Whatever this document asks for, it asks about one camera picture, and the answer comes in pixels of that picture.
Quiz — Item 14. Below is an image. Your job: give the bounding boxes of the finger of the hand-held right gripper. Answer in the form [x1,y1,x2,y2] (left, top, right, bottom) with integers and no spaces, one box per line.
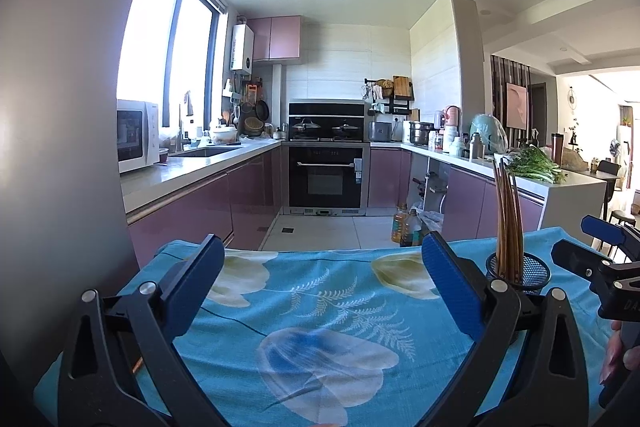
[551,239,640,288]
[580,214,640,260]

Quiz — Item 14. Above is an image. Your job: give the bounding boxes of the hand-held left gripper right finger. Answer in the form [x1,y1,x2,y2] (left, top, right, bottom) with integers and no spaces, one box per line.
[421,231,593,427]

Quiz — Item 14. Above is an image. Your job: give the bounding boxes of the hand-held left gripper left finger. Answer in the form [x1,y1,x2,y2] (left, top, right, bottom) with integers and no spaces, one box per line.
[56,233,227,427]

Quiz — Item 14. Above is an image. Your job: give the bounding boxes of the black mesh utensil holder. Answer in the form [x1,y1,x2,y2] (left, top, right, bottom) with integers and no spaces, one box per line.
[485,252,549,297]

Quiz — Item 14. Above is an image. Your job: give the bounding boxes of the bunch of wooden chopsticks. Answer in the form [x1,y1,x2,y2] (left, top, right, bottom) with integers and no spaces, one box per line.
[491,157,526,283]

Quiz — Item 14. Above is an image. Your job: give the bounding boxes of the person's right hand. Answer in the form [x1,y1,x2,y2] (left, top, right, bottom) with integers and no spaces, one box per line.
[599,321,640,385]

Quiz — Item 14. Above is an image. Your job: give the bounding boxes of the white plastic bag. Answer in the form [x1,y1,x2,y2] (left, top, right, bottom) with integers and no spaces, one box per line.
[420,209,446,238]

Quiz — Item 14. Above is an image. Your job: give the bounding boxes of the black dining chair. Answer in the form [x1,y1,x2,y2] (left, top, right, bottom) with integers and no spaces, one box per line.
[597,159,623,202]

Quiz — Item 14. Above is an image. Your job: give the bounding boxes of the purple kitchen base cabinets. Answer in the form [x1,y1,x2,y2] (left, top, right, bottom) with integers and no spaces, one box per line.
[127,146,283,268]
[369,147,546,240]

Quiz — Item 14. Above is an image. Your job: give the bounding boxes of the clear cooking oil bottle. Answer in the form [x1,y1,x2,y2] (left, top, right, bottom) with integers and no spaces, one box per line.
[402,207,423,248]

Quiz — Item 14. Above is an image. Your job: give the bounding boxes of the yellow cooking oil bottle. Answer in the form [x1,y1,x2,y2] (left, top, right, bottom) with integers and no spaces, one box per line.
[391,203,408,245]

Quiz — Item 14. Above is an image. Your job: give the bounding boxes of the bunch of green vegetables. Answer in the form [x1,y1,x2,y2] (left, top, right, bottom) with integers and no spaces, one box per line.
[505,146,568,184]

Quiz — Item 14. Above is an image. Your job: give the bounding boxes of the blue floral tablecloth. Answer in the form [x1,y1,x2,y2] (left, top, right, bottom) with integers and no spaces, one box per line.
[32,226,621,427]

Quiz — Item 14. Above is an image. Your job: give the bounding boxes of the chrome sink faucet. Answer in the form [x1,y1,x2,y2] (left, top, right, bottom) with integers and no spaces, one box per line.
[176,104,193,152]

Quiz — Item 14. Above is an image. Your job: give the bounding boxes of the stainless steel stock pot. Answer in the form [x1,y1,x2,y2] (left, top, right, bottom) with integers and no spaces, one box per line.
[409,121,435,145]

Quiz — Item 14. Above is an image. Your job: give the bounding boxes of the white microwave oven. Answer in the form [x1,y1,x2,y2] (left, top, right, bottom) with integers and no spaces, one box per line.
[116,99,161,174]

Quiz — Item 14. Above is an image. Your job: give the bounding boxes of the pale green kitchen appliance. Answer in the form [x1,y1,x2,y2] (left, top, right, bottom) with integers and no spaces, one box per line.
[470,113,508,152]

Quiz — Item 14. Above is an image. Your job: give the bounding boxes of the pink electric kettle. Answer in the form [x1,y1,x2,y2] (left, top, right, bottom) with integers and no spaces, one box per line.
[442,105,462,140]

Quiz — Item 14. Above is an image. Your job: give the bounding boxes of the black integrated stove with oven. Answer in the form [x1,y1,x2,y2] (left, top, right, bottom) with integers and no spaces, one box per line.
[287,99,372,217]

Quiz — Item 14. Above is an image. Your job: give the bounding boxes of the black pot with glass lid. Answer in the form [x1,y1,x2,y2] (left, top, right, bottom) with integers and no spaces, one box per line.
[291,119,322,140]
[331,120,362,140]

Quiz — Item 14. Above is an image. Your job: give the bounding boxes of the large kitchen window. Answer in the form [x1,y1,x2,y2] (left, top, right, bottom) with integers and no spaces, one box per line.
[116,0,228,142]

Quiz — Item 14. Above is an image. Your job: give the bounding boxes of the pink wall painting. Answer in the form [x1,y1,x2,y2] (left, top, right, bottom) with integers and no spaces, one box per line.
[506,82,530,128]

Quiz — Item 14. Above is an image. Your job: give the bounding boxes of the black wall rack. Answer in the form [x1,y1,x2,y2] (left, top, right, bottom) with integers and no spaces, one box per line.
[364,78,415,115]

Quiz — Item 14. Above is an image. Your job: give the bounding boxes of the white wall water heater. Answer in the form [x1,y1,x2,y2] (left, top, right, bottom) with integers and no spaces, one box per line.
[230,26,255,74]

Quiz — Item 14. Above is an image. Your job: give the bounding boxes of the purple wall cabinet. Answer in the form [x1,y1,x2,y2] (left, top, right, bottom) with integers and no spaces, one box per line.
[246,15,302,62]

